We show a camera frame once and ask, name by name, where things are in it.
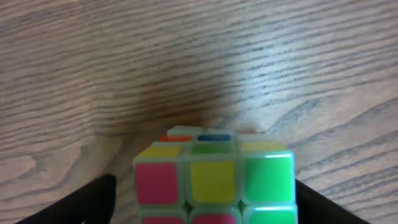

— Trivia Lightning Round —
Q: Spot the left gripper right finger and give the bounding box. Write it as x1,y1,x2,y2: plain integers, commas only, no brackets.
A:
295,180,369,224

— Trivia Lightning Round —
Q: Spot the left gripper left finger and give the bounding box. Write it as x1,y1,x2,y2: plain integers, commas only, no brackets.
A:
17,174,117,224

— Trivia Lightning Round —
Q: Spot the pastel rubik's cube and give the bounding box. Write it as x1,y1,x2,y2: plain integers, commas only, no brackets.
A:
132,126,299,224

